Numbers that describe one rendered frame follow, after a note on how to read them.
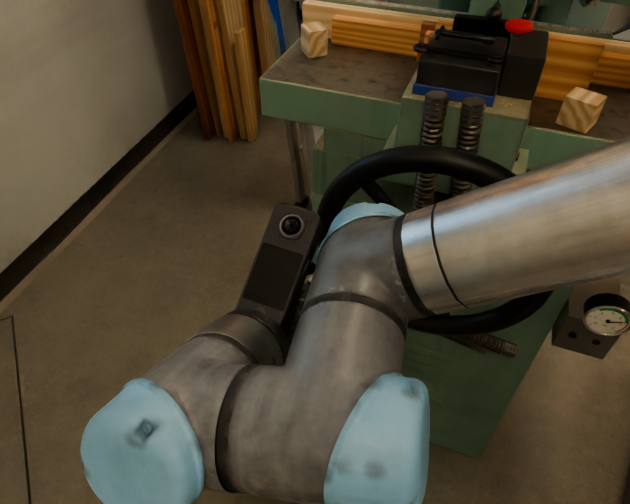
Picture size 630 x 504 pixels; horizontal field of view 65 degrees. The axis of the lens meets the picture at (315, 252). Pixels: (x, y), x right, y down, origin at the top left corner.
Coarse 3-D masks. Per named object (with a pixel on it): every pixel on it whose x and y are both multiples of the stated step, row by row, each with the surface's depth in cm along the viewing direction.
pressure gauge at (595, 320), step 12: (588, 300) 72; (600, 300) 70; (612, 300) 70; (624, 300) 70; (588, 312) 71; (600, 312) 70; (612, 312) 70; (624, 312) 69; (588, 324) 73; (600, 324) 72; (612, 324) 71; (624, 324) 70
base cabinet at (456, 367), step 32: (544, 320) 84; (416, 352) 102; (448, 352) 98; (448, 384) 106; (480, 384) 102; (512, 384) 98; (448, 416) 114; (480, 416) 109; (448, 448) 125; (480, 448) 119
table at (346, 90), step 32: (288, 64) 76; (320, 64) 76; (352, 64) 76; (384, 64) 76; (416, 64) 76; (288, 96) 73; (320, 96) 71; (352, 96) 69; (384, 96) 68; (608, 96) 68; (352, 128) 72; (384, 128) 70; (544, 128) 63; (608, 128) 62; (544, 160) 65; (448, 192) 62
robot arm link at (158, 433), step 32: (192, 352) 33; (224, 352) 34; (128, 384) 30; (160, 384) 29; (192, 384) 29; (224, 384) 29; (96, 416) 27; (128, 416) 26; (160, 416) 27; (192, 416) 28; (96, 448) 27; (128, 448) 26; (160, 448) 26; (192, 448) 27; (96, 480) 28; (128, 480) 27; (160, 480) 26; (192, 480) 27
